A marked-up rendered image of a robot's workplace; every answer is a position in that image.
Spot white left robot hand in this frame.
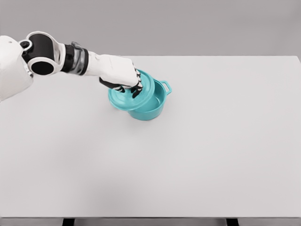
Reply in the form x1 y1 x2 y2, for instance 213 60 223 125
98 55 144 99

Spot teal pot lid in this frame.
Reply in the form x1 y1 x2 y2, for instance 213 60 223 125
108 68 156 111

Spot teal pot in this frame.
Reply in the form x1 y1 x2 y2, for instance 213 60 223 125
127 80 173 121

